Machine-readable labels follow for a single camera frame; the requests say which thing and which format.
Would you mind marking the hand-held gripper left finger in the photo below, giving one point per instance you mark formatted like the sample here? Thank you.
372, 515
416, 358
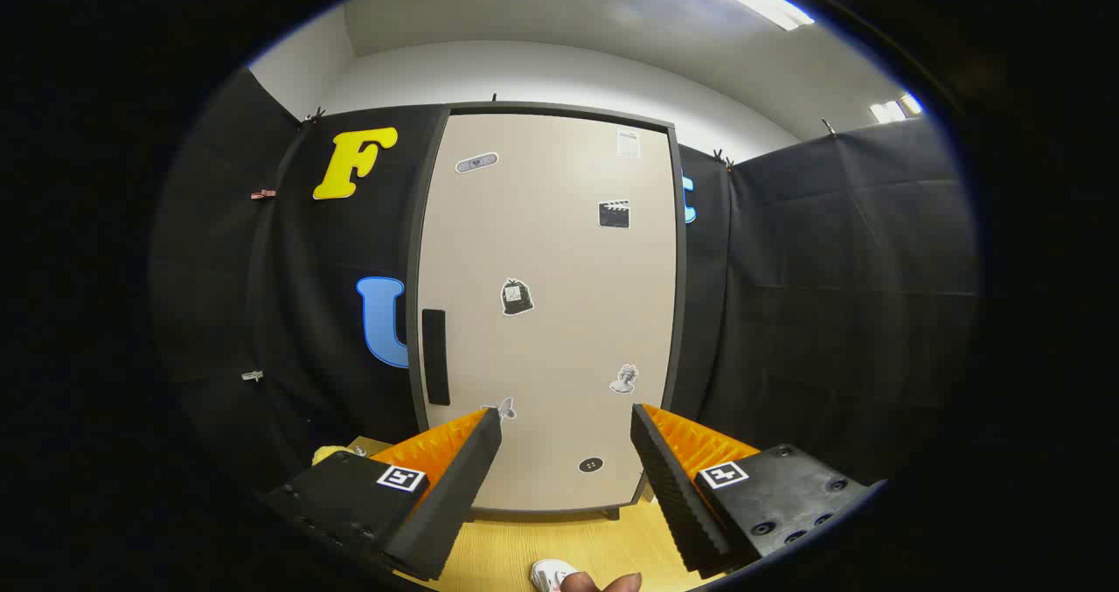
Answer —
455, 496

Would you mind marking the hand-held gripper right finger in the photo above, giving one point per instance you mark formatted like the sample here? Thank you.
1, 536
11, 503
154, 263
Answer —
677, 496

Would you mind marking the white shoe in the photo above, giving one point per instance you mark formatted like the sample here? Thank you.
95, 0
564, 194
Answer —
549, 574

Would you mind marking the dark grey shoe cabinet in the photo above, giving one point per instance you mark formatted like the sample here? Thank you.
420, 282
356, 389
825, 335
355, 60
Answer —
679, 312

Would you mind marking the yellow plush toy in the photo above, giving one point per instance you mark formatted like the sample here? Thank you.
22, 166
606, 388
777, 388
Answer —
330, 454

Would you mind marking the black backdrop cloth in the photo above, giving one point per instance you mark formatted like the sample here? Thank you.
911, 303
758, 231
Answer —
830, 268

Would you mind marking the small ceiling light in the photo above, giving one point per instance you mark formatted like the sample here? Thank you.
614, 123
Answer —
892, 109

